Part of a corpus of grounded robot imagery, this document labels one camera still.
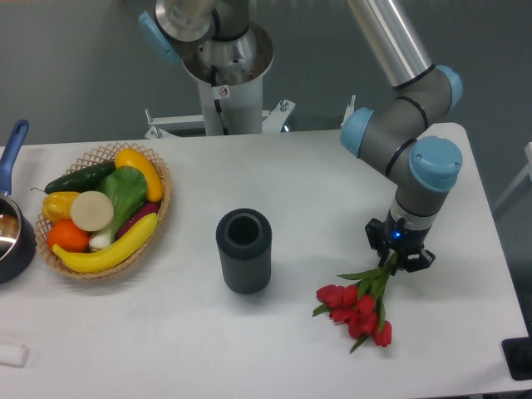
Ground blue saucepan with handle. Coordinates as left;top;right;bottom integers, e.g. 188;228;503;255
1;120;36;284

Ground white frame at right edge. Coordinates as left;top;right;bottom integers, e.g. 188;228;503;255
492;142;531;219

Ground white cylinder at left edge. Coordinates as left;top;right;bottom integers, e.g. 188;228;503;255
0;342;30;368

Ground beige round disc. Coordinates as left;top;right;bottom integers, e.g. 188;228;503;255
70;191;114;232

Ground red tulip bouquet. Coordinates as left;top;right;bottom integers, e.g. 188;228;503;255
312;254;398;352

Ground black device at right edge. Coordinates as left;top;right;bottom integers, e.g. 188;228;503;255
501;337;531;381

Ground purple eggplant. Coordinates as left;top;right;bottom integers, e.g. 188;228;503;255
116;202;160;239

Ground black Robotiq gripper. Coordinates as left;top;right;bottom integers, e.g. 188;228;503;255
365;209;436;273

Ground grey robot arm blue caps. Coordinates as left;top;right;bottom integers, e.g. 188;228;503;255
138;1;463;272

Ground white metal mounting frame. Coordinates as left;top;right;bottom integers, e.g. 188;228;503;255
143;94;357;140

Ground long yellow squash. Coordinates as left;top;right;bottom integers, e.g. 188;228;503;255
52;213;159;273

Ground yellow bell pepper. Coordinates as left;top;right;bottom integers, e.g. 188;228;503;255
42;191;80;224

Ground dark grey ribbed vase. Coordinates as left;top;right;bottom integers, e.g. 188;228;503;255
215;208;273;294

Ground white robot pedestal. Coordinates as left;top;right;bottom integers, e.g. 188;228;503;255
184;33;273;135

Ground green bok choy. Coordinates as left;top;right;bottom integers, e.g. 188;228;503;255
89;166;147;252

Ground yellow squash at top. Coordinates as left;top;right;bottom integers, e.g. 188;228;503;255
115;148;164;202

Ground orange fruit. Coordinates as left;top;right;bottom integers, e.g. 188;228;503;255
47;220;90;253

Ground dark green cucumber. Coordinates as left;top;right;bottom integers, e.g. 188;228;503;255
32;162;116;195

